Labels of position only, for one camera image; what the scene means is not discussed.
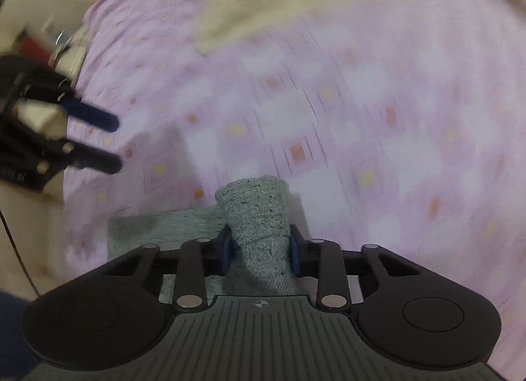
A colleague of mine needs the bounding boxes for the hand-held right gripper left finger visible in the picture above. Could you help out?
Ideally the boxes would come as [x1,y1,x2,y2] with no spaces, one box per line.
[101,225,236,313]

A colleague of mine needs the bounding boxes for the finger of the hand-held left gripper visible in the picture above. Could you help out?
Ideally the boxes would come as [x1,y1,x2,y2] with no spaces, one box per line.
[25,85,121,133]
[37,141,123,176]

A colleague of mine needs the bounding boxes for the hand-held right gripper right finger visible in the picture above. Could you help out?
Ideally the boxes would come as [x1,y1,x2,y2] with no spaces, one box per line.
[288,224,428,312]

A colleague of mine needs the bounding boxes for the grey knit pants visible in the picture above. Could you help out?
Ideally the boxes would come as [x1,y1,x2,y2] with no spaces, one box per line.
[108,175,307,303]

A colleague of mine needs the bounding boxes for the white nightstand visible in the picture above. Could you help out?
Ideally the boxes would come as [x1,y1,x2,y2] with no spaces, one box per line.
[0,0,89,82]

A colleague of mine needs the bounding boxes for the small red object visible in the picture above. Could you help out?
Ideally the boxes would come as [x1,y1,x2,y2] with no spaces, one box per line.
[16,36,52,61]

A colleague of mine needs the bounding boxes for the purple patterned bed sheet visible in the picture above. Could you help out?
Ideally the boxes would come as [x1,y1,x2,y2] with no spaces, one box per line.
[61,0,526,381]

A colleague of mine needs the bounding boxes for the dark blue cloth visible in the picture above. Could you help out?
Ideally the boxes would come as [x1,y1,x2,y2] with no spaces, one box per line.
[0,291,36,381]

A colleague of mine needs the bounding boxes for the thin black cable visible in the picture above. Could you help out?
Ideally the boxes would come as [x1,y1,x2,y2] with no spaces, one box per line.
[0,209,42,297]

